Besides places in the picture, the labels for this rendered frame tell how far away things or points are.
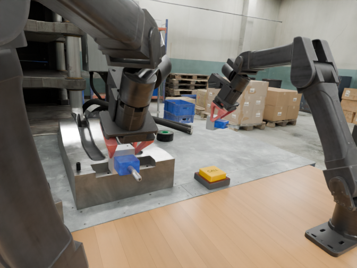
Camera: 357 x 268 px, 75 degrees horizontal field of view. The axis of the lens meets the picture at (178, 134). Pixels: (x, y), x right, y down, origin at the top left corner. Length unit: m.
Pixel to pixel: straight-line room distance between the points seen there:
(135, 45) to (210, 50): 7.93
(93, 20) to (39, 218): 0.19
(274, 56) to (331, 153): 0.31
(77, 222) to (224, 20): 8.27
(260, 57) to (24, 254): 0.72
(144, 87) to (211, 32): 7.94
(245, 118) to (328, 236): 3.98
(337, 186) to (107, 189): 0.52
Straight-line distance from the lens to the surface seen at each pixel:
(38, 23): 1.33
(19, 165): 0.21
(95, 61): 1.41
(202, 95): 5.92
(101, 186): 0.60
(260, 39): 9.40
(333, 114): 0.63
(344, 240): 0.64
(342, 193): 0.60
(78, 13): 0.27
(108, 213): 0.59
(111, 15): 0.29
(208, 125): 0.93
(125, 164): 0.48
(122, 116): 0.42
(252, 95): 4.51
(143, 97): 0.39
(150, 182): 0.65
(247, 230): 0.58
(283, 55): 0.72
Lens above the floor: 1.14
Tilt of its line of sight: 17 degrees down
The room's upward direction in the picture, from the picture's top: 4 degrees clockwise
